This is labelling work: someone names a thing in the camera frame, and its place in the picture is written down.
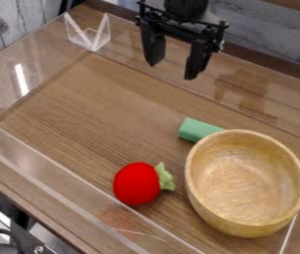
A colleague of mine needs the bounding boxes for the clear acrylic enclosure wall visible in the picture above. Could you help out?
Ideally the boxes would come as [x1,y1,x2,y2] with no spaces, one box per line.
[0,9,300,254]

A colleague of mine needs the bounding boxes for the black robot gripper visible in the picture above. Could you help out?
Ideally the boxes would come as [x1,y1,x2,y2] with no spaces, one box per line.
[136,0,228,80]

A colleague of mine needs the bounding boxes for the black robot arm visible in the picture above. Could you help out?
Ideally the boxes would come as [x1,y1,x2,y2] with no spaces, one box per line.
[135,0,228,80]

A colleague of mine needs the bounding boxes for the black metal bracket with bolt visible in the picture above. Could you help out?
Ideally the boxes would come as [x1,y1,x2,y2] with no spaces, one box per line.
[9,221,57,254]

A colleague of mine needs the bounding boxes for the light wooden bowl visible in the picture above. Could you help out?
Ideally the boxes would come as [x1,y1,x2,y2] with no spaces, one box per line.
[184,129,300,238]

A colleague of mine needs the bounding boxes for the red plush fruit green leaves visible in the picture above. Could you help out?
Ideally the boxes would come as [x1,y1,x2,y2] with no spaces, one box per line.
[112,162,175,205]

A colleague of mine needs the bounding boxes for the green rectangular block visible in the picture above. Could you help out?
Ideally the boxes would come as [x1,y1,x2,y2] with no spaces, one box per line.
[177,118,223,143]

